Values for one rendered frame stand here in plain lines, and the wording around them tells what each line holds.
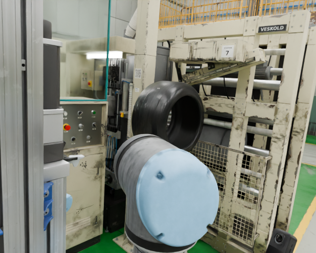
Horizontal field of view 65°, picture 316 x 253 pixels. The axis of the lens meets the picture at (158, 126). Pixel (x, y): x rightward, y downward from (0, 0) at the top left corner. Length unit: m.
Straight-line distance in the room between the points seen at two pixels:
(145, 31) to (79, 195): 1.37
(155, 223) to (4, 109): 0.32
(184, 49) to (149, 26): 0.32
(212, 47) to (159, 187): 1.66
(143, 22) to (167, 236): 1.83
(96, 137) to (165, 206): 1.83
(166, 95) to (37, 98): 1.23
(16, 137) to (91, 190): 1.72
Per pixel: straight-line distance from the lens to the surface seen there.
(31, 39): 0.51
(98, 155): 2.12
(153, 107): 1.64
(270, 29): 2.10
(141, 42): 2.04
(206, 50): 1.95
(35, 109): 0.51
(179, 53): 2.10
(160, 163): 0.33
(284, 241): 0.66
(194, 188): 0.34
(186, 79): 2.19
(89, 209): 2.26
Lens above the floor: 1.46
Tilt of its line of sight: 10 degrees down
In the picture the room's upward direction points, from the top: 5 degrees clockwise
